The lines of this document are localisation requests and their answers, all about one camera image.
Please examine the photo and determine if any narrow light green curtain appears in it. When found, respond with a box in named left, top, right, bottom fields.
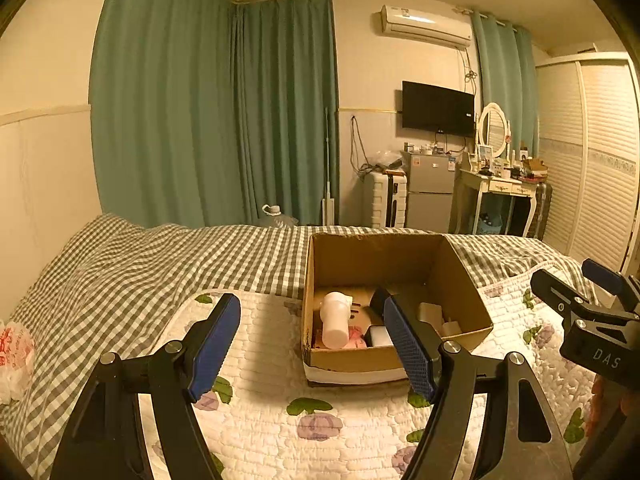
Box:
left=472, top=10, right=538, bottom=161

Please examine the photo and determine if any white board under box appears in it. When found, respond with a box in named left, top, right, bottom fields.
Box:
left=305, top=365, right=408, bottom=387

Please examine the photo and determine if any blue basket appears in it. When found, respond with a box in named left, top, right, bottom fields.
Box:
left=475, top=212, right=503, bottom=236

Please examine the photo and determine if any green corner curtain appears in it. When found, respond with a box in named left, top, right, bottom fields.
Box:
left=232, top=0, right=341, bottom=226

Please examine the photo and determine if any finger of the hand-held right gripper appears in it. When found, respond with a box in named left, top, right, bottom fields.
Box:
left=581, top=258, right=640, bottom=313
left=530, top=269, right=638, bottom=326

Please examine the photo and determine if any white louvered wardrobe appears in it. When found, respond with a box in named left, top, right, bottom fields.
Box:
left=535, top=50, right=640, bottom=273

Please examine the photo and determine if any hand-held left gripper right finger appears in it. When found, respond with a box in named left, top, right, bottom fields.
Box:
left=372, top=287, right=576, bottom=480

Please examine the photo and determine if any floral quilted blanket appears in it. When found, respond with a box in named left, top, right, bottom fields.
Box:
left=165, top=260, right=616, bottom=480

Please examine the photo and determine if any black wall television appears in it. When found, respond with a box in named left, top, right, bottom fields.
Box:
left=401, top=80, right=476, bottom=137

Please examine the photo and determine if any dark suitcase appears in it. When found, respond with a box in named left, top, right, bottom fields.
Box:
left=525, top=180, right=553, bottom=241

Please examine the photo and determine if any white air conditioner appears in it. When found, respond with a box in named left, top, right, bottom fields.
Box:
left=372, top=4, right=473, bottom=51

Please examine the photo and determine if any white oval mirror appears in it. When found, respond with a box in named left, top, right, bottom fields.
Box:
left=477, top=102, right=513, bottom=158

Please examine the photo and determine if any grey gingham bedsheet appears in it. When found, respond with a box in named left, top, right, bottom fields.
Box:
left=0, top=212, right=586, bottom=480

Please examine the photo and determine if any red and white plastic bag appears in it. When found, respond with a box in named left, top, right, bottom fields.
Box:
left=0, top=320, right=36, bottom=403

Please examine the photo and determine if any white suitcase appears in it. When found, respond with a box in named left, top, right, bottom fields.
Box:
left=370, top=170, right=408, bottom=228

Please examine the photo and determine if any brown cardboard box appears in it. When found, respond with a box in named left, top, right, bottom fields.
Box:
left=300, top=232, right=495, bottom=373

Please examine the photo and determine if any wide green curtain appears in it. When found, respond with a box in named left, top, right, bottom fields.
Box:
left=89, top=0, right=242, bottom=228

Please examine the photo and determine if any pink patterned packet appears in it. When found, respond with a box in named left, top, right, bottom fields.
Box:
left=312, top=325, right=369, bottom=351

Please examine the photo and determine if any hanging black cable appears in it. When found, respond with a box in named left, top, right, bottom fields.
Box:
left=349, top=115, right=373, bottom=176

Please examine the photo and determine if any white dressing table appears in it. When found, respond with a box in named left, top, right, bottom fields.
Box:
left=452, top=167, right=538, bottom=236

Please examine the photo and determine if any silver small fridge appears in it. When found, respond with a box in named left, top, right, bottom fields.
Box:
left=406, top=150, right=457, bottom=231

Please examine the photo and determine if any clear plastic bag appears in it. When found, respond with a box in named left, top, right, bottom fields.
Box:
left=372, top=150, right=403, bottom=171

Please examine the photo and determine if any white handheld fan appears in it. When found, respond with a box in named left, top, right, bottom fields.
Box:
left=320, top=291, right=353, bottom=350

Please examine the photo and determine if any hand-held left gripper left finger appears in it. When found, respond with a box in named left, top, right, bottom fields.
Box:
left=50, top=292, right=242, bottom=480

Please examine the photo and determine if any clear water jug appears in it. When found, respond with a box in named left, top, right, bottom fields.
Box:
left=257, top=204, right=301, bottom=227

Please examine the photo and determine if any white mop pole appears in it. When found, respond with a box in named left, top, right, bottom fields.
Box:
left=320, top=107, right=338, bottom=226

